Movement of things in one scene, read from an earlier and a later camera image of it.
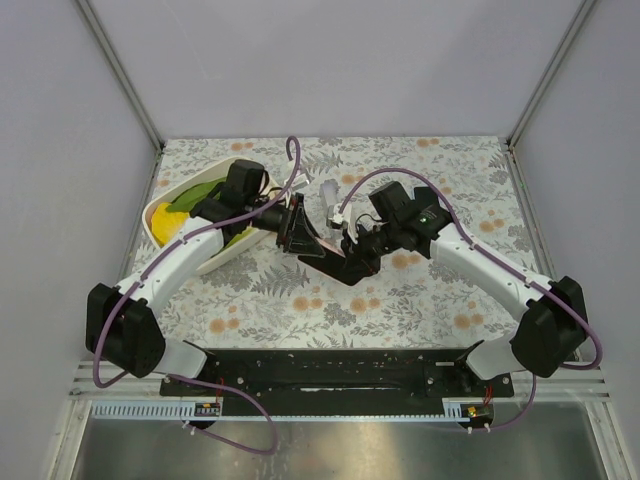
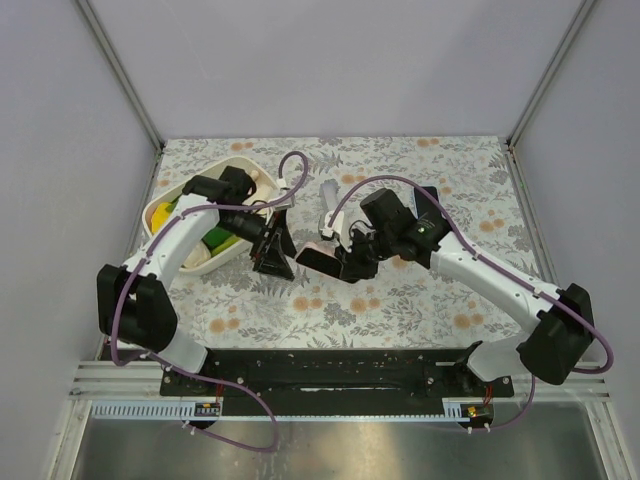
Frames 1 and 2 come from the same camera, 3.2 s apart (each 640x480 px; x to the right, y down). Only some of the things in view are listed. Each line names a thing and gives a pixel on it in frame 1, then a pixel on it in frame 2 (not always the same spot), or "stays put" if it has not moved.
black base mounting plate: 337,383 stays put
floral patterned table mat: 267,296 stays put
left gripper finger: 301,237 -> 274,248
